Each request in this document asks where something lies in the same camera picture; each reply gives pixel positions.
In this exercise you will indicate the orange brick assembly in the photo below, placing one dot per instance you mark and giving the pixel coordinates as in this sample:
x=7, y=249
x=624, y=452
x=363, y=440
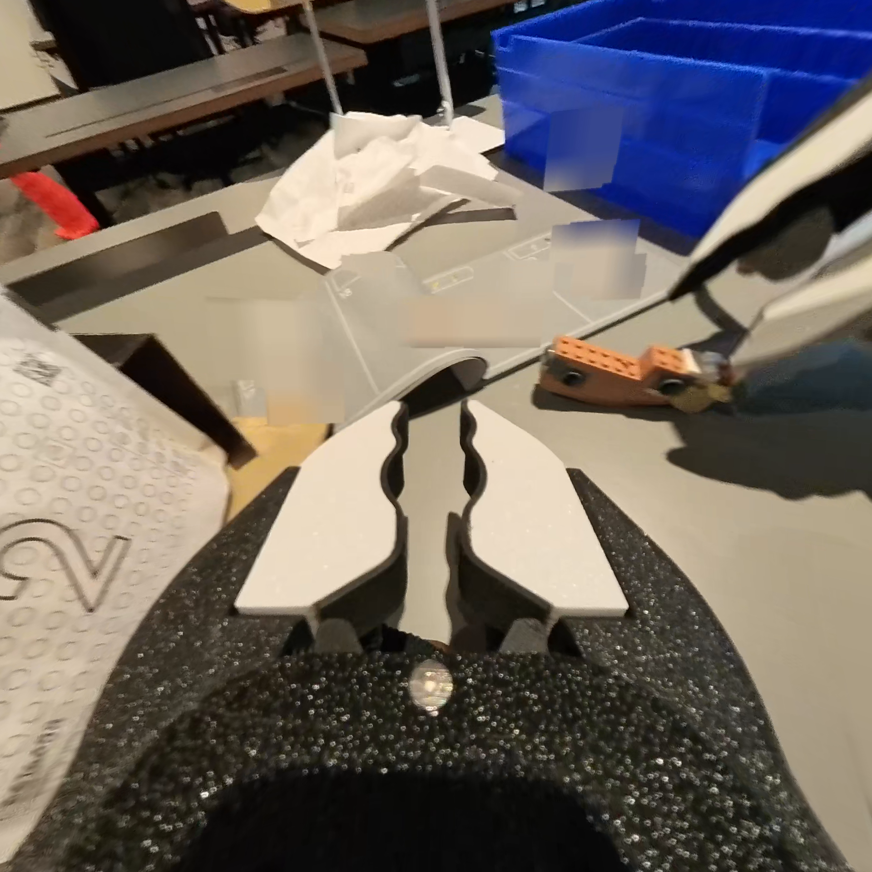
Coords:
x=599, y=371

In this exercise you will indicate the white metal pole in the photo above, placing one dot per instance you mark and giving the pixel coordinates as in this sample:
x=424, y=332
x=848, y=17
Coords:
x=325, y=61
x=439, y=61

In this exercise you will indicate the long dark table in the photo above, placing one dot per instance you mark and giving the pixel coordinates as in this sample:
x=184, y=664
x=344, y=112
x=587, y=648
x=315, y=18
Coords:
x=170, y=95

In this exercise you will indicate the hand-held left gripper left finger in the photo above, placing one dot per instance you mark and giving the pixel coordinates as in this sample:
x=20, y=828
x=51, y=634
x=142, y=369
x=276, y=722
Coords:
x=334, y=531

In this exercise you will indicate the crumpled white paper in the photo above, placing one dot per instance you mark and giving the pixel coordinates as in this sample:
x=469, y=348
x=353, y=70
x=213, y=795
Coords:
x=354, y=177

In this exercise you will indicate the brown table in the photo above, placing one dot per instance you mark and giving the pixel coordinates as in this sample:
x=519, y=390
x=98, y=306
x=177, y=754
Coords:
x=409, y=24

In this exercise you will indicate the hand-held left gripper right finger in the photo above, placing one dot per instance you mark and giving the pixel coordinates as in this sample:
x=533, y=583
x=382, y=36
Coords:
x=538, y=531

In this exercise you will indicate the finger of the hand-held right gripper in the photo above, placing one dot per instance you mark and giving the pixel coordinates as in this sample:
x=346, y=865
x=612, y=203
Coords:
x=817, y=320
x=783, y=177

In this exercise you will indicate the red cloth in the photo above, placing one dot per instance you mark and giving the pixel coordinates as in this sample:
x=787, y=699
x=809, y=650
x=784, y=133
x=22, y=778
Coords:
x=58, y=204

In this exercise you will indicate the blue plastic bin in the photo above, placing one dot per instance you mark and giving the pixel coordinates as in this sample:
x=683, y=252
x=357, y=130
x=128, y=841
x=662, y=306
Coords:
x=681, y=122

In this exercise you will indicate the patterned white paper bag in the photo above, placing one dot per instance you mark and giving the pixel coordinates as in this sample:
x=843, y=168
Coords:
x=82, y=477

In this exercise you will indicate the grey instruction booklet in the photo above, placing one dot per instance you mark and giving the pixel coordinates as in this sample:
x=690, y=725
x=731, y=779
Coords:
x=497, y=262

